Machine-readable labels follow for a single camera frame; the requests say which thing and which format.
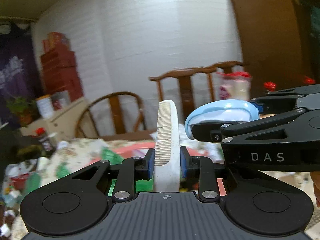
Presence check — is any white plastic comb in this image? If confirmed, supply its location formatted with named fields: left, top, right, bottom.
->
left=153, top=100, right=180, bottom=192

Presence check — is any light blue oval case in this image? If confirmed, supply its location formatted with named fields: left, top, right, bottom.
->
left=184, top=99, right=260, bottom=140

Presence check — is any pink plastic basin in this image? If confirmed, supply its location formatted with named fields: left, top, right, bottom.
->
left=108, top=139, right=224, bottom=192

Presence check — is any paper cups plastic bag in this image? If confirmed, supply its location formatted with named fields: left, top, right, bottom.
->
left=217, top=72, right=252, bottom=101

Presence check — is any round back wooden chair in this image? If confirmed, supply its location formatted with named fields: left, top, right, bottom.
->
left=75, top=91, right=147, bottom=138

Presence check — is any straight back wooden chair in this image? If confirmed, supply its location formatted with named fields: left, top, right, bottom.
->
left=148, top=61, right=246, bottom=119

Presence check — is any stack of red boxes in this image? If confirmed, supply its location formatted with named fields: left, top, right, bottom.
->
left=40, top=32, right=84, bottom=101

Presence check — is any purple hanging banner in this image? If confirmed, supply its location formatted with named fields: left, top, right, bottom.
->
left=1, top=33, right=43, bottom=128

